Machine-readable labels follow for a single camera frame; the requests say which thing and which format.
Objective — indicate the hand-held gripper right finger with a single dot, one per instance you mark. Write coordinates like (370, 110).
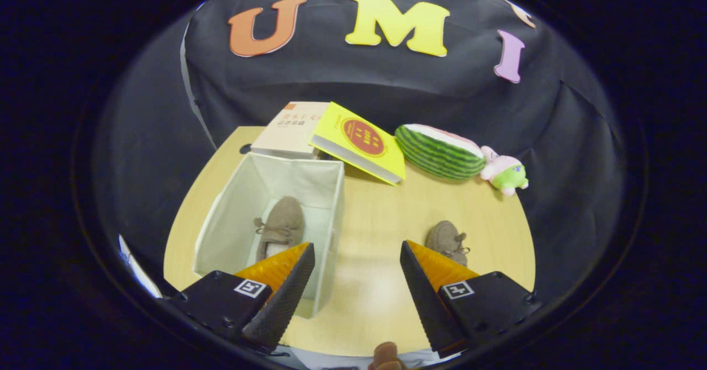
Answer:
(428, 304)

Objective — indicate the beige book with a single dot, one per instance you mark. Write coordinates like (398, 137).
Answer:
(287, 132)

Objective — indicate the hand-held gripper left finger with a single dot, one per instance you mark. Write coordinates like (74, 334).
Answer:
(281, 304)

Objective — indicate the yellow book with red label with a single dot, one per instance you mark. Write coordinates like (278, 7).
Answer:
(359, 149)

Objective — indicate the brown shoe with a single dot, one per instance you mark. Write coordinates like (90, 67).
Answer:
(284, 215)
(444, 237)

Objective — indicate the pink and green plush toy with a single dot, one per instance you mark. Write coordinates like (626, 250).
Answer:
(505, 171)

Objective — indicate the watermelon slice plush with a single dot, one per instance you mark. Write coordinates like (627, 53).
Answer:
(436, 157)

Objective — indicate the white fabric storage box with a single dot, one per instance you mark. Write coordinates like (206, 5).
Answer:
(298, 176)

